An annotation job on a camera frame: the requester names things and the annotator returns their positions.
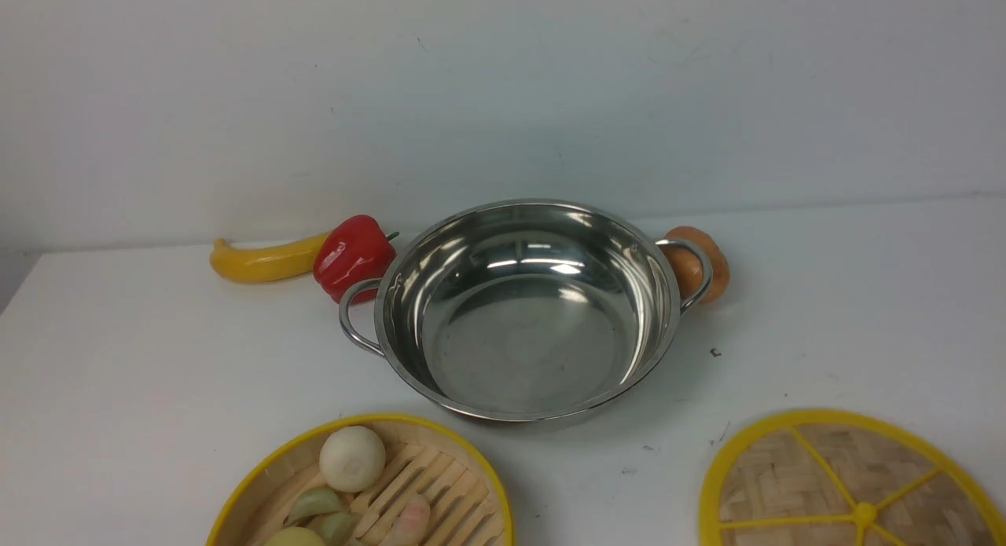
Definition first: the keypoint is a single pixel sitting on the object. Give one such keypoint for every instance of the pale yellow-green bun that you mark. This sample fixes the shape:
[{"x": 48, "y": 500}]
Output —
[{"x": 295, "y": 536}]

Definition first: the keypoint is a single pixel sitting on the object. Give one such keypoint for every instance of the red toy bell pepper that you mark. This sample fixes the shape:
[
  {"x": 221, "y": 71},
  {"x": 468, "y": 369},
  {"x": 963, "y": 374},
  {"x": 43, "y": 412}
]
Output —
[{"x": 356, "y": 250}]

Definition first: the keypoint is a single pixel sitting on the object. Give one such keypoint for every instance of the yellow toy banana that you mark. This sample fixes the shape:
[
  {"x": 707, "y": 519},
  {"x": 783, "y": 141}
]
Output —
[{"x": 265, "y": 264}]

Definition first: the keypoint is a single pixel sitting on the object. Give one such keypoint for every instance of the bamboo steamer lid yellow frame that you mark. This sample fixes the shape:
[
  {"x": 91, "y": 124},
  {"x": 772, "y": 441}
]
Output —
[{"x": 830, "y": 477}]

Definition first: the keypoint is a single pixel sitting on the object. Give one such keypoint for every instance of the bamboo steamer basket yellow rim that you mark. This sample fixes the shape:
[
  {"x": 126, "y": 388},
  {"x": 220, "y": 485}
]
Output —
[{"x": 469, "y": 505}]

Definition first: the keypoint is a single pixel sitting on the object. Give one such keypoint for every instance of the brown toy potato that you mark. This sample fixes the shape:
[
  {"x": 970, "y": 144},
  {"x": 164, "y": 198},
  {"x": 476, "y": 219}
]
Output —
[{"x": 687, "y": 267}]

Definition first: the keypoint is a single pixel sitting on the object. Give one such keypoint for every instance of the green dumpling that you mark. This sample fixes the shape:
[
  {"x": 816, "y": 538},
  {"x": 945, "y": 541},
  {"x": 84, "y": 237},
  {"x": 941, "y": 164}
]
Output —
[
  {"x": 337, "y": 528},
  {"x": 313, "y": 503}
]

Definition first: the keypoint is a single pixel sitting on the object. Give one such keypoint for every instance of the green dumpling lower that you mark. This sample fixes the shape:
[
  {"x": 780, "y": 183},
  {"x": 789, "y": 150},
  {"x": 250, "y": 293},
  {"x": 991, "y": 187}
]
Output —
[{"x": 337, "y": 528}]

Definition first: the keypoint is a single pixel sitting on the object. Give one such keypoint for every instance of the pink white peach bun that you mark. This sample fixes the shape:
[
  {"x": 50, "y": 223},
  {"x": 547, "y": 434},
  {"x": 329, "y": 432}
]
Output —
[{"x": 411, "y": 525}]

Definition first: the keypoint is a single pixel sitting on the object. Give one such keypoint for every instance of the stainless steel two-handled pot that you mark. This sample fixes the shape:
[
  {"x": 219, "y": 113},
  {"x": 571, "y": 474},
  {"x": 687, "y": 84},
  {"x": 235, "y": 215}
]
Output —
[{"x": 523, "y": 311}]

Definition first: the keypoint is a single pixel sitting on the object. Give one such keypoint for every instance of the green dumpling upper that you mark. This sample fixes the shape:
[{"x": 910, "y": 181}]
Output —
[{"x": 313, "y": 503}]

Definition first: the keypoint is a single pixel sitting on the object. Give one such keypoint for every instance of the white round bun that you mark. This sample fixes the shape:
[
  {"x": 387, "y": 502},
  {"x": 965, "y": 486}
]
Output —
[{"x": 352, "y": 459}]

